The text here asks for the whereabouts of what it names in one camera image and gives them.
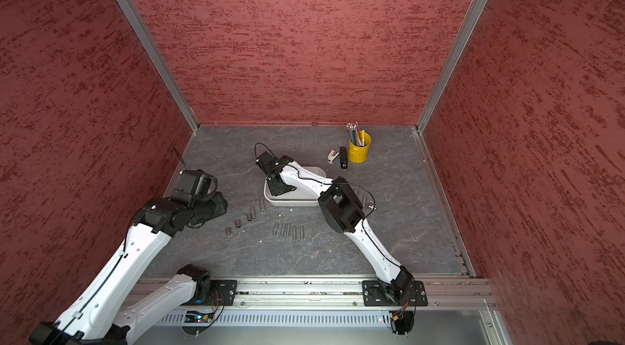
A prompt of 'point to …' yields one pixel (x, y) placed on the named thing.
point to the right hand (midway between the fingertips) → (284, 191)
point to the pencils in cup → (356, 136)
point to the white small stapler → (331, 155)
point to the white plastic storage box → (295, 197)
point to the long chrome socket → (262, 205)
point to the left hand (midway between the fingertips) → (221, 211)
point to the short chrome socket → (249, 216)
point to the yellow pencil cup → (360, 154)
